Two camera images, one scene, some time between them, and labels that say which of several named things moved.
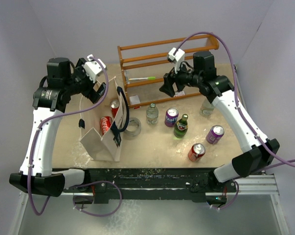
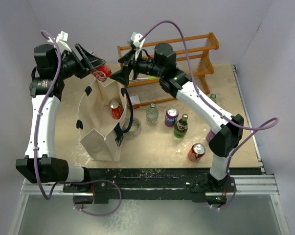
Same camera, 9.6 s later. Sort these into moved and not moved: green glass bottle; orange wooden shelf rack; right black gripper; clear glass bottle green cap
Moved: right black gripper
Not moved: clear glass bottle green cap; orange wooden shelf rack; green glass bottle
